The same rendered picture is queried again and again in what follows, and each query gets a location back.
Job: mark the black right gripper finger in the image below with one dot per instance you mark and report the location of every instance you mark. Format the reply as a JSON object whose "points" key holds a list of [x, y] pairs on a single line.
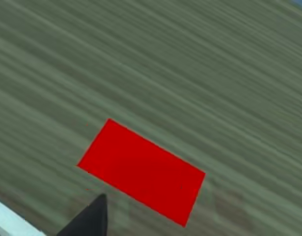
{"points": [[91, 218]]}

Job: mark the red rectangular block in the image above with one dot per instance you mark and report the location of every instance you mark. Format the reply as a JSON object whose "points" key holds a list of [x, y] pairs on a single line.
{"points": [[143, 169]]}

